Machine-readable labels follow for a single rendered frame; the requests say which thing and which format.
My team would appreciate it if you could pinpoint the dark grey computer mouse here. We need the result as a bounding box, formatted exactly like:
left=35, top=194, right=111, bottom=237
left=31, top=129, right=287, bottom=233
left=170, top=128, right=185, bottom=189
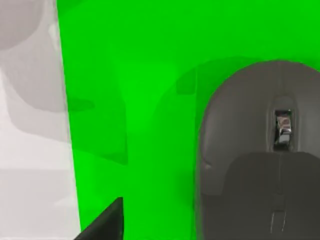
left=194, top=59, right=320, bottom=240

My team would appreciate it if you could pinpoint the green mat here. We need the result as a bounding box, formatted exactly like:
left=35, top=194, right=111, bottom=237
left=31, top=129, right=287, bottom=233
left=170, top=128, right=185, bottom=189
left=55, top=0, right=320, bottom=240

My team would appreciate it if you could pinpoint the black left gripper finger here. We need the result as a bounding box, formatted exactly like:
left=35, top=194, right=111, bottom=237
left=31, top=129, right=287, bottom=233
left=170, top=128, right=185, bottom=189
left=74, top=196, right=125, bottom=240

